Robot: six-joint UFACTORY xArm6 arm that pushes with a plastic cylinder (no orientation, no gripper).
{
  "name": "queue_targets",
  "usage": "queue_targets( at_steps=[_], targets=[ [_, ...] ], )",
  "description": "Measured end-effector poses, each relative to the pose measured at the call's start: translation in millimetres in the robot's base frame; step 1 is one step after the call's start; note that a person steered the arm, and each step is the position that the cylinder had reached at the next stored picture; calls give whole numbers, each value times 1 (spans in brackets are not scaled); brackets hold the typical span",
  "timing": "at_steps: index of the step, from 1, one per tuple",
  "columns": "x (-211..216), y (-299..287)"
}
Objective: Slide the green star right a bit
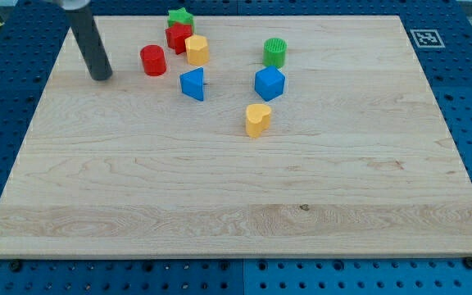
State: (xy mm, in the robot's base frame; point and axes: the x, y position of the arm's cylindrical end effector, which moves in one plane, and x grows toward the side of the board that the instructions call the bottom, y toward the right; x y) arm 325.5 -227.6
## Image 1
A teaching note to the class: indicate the black bolt right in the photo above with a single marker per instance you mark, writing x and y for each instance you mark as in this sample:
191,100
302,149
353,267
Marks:
467,262

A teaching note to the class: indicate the white fiducial marker tag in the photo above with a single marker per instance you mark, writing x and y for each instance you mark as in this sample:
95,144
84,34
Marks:
427,38

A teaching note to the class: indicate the light wooden board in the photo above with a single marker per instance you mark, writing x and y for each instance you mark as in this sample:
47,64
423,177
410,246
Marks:
357,161

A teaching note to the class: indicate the green star block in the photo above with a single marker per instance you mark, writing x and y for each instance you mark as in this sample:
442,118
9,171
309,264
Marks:
180,15

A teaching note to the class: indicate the black bolt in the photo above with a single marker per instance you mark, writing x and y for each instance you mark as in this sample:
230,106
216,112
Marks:
15,266
467,262

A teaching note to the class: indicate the black bolt left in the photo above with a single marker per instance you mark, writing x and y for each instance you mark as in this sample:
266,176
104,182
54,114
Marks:
15,266

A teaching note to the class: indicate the blue cube block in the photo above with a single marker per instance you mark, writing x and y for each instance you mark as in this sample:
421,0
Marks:
269,83

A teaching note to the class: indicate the yellow heart block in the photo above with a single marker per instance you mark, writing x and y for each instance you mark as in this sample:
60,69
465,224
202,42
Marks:
258,117

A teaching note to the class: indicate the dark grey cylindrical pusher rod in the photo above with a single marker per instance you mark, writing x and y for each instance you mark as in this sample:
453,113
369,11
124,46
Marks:
85,31

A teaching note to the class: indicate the green cylinder block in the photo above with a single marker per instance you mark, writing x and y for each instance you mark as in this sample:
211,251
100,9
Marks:
274,52

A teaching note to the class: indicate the white rod mount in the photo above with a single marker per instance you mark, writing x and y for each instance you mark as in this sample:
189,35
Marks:
71,4

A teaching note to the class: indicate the red cylinder block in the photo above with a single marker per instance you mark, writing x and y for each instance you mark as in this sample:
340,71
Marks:
153,60

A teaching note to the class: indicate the blue triangle block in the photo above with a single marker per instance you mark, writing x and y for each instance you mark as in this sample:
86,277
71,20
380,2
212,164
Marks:
192,84

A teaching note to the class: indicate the yellow hexagon block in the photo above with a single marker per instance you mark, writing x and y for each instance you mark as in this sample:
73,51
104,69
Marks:
197,50

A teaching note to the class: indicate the red star block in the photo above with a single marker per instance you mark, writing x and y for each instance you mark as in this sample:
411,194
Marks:
176,35

